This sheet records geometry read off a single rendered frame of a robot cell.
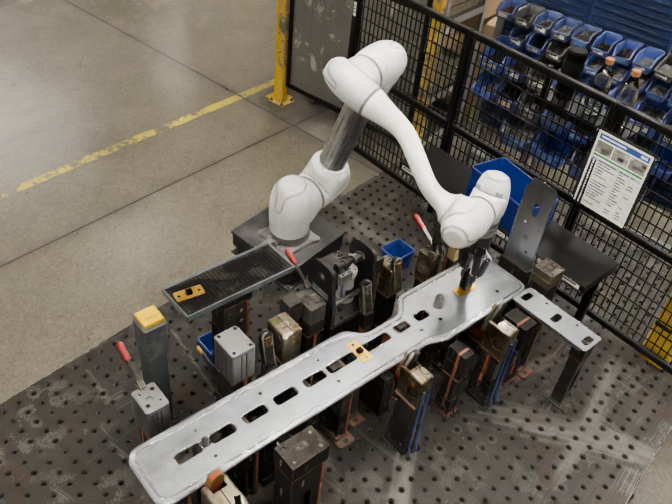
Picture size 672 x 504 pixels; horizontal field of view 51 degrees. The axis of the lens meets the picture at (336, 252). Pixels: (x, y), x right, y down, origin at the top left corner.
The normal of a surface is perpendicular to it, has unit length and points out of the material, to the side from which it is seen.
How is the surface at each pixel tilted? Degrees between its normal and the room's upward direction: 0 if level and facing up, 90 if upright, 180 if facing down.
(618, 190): 90
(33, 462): 0
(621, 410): 0
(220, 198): 0
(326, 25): 90
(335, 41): 90
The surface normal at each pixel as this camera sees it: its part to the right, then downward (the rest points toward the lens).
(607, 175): -0.76, 0.37
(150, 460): 0.09, -0.76
